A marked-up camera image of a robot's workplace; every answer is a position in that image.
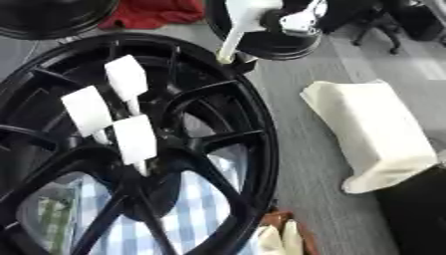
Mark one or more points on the black spoked wheel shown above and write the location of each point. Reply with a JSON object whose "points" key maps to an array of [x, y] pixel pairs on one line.
{"points": [[232, 109]]}

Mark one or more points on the brown leather item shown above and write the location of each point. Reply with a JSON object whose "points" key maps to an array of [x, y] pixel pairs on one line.
{"points": [[305, 232]]}

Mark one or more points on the white glove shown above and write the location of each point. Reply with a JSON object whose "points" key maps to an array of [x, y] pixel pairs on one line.
{"points": [[279, 239]]}

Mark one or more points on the red cloth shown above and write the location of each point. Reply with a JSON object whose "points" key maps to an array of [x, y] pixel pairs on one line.
{"points": [[154, 13]]}

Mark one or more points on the white cloth bag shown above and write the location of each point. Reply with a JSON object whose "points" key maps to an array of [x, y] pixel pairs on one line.
{"points": [[371, 132]]}

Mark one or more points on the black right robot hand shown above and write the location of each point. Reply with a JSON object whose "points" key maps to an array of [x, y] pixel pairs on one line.
{"points": [[272, 20]]}

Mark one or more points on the black office chair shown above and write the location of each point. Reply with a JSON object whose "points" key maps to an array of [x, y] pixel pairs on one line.
{"points": [[380, 28]]}

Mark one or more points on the green and white object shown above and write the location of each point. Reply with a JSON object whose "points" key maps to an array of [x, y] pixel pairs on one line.
{"points": [[57, 219]]}

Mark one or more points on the black bulky object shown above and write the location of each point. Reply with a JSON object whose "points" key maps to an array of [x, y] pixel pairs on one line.
{"points": [[415, 215]]}

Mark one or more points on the dark cabinet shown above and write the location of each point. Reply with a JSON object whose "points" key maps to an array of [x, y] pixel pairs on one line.
{"points": [[427, 18]]}

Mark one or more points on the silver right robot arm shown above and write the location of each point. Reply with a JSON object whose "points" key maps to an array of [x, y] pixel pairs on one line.
{"points": [[302, 18]]}

